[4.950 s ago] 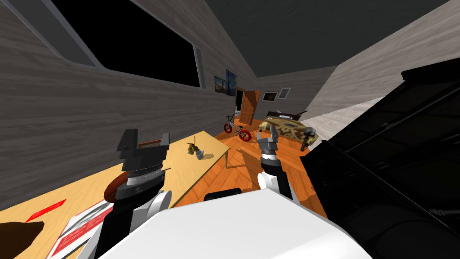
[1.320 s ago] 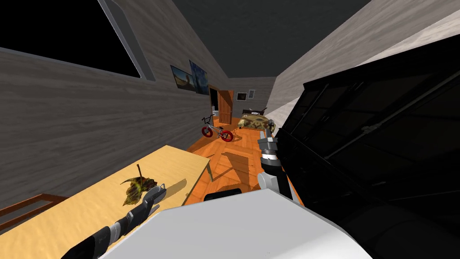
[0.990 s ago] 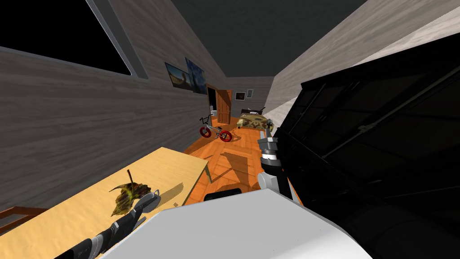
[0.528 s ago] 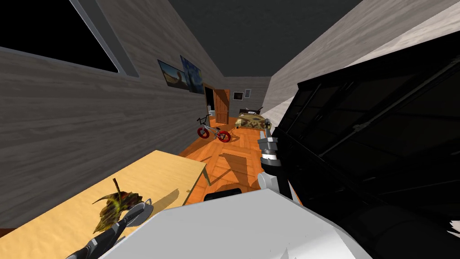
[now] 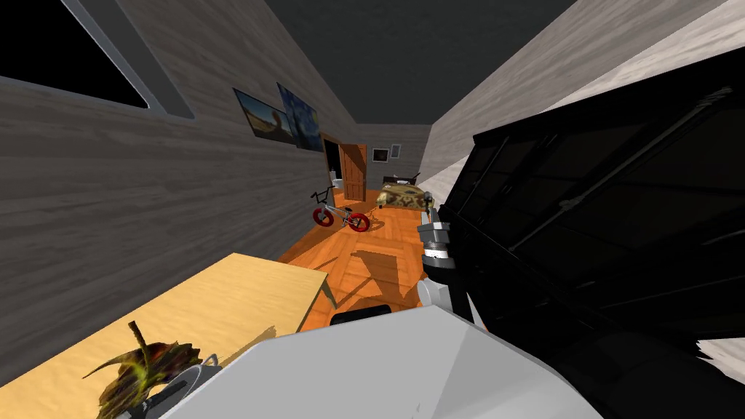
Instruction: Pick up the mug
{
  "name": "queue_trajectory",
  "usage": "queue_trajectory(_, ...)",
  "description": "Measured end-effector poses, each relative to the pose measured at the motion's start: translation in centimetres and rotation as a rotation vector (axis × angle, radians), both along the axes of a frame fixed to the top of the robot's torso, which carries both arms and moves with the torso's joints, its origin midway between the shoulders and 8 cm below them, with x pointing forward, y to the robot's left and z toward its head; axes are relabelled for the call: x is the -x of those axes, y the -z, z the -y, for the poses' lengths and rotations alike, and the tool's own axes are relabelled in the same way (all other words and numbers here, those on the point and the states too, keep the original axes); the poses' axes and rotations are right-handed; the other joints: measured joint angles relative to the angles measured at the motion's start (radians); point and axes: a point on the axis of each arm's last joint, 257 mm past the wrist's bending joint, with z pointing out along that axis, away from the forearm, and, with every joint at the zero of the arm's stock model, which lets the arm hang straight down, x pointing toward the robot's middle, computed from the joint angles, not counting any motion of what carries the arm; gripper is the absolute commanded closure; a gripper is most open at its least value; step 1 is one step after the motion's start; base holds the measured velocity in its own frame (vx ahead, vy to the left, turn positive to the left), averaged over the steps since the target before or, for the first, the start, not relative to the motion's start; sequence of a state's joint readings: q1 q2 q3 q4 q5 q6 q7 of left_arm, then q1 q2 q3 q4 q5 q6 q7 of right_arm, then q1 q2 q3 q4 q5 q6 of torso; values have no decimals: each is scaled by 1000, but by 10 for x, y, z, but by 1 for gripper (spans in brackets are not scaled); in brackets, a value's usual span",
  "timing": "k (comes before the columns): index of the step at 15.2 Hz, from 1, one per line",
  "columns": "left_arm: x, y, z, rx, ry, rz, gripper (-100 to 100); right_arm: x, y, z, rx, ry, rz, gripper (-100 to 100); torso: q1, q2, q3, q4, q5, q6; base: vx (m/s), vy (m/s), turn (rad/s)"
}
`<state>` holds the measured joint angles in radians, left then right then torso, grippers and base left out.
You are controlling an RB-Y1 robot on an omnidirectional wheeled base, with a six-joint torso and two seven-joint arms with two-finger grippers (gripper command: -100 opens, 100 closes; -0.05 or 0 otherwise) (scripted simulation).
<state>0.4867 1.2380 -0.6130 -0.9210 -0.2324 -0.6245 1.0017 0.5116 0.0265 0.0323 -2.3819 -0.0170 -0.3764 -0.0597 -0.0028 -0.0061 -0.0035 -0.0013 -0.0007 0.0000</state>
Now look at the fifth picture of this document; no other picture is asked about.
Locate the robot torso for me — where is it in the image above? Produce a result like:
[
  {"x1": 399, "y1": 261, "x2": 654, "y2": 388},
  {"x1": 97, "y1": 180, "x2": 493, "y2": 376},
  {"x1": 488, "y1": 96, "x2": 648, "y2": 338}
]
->
[{"x1": 156, "y1": 303, "x2": 602, "y2": 419}]

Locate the dark potted plant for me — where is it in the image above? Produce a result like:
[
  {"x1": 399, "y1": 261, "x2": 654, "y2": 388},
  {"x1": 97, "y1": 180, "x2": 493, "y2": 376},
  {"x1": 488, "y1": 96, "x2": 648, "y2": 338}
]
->
[{"x1": 81, "y1": 319, "x2": 223, "y2": 419}]

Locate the pale wooden table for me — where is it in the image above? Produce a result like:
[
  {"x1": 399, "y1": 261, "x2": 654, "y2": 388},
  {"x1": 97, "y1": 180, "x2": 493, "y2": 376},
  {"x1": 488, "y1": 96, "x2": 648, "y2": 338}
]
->
[{"x1": 0, "y1": 252, "x2": 338, "y2": 419}]

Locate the dark window with grey frame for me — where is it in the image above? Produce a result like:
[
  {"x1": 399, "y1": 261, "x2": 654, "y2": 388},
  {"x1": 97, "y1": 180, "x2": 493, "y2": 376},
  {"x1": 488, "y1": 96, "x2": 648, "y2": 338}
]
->
[{"x1": 0, "y1": 0, "x2": 196, "y2": 121}]

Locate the bed with patterned cover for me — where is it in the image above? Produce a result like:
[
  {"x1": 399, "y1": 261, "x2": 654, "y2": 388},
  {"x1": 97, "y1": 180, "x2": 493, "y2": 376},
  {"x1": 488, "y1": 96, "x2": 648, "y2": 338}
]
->
[{"x1": 375, "y1": 174, "x2": 435, "y2": 212}]

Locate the landscape picture on wall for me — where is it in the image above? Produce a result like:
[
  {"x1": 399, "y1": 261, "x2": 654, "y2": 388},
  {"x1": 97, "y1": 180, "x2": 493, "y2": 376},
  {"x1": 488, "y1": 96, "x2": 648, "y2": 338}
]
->
[{"x1": 232, "y1": 87, "x2": 296, "y2": 146}]

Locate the red-wheeled bicycle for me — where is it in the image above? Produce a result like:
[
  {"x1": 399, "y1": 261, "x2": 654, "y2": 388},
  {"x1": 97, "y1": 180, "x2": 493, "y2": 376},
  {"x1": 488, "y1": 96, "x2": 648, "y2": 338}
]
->
[{"x1": 310, "y1": 185, "x2": 373, "y2": 234}]

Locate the brown wooden door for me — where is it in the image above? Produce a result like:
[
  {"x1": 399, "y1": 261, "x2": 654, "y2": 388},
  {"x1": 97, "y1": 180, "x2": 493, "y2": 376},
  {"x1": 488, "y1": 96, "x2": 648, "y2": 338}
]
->
[{"x1": 338, "y1": 143, "x2": 368, "y2": 202}]

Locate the black cupboard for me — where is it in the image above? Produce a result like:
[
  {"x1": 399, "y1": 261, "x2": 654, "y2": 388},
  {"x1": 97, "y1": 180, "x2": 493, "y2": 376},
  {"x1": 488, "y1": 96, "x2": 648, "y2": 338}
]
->
[{"x1": 435, "y1": 45, "x2": 745, "y2": 419}]

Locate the blue night sky picture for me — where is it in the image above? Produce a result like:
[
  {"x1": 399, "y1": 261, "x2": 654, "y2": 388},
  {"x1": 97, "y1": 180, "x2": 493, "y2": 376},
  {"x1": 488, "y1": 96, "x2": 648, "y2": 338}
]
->
[{"x1": 276, "y1": 81, "x2": 324, "y2": 154}]

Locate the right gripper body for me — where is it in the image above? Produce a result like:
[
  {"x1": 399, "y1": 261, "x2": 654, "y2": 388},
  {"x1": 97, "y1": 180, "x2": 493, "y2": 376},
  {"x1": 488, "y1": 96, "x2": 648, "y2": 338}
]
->
[{"x1": 417, "y1": 207, "x2": 453, "y2": 246}]

